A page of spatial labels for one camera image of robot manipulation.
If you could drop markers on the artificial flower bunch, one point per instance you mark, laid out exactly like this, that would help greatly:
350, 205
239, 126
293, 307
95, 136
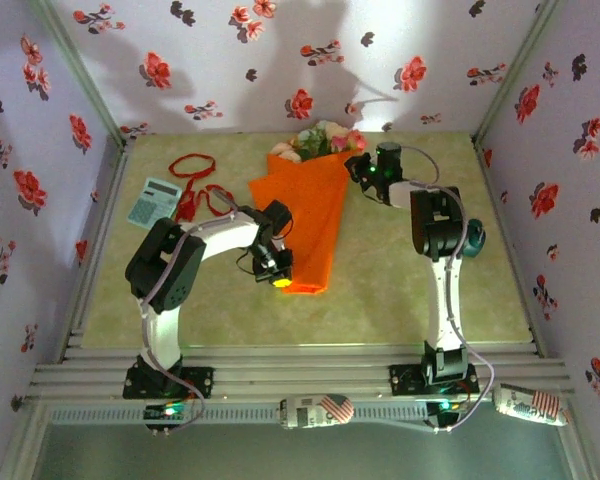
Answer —
320, 140

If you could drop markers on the aluminium table side rail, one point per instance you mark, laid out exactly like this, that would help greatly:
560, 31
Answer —
532, 325
80, 320

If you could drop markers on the orange wrapping paper sheet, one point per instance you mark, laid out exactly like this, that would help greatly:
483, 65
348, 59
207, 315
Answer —
315, 215

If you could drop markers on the flag print cloth pouch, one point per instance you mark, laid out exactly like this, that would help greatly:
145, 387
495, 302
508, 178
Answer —
315, 411
530, 405

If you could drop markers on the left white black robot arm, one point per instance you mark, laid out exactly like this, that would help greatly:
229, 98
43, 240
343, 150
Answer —
162, 340

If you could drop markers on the aluminium frame post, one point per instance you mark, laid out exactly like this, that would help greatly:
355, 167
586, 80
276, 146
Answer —
512, 75
83, 75

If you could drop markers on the red ribbon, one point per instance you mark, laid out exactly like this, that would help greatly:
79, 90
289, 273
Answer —
192, 195

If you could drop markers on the light blue calculator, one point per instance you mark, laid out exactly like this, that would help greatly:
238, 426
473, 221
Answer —
152, 202

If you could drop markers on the aluminium frame rail bank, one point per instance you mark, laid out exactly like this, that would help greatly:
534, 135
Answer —
300, 372

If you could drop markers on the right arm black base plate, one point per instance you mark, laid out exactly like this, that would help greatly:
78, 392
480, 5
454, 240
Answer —
400, 380

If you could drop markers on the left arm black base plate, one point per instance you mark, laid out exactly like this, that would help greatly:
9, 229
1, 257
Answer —
205, 382

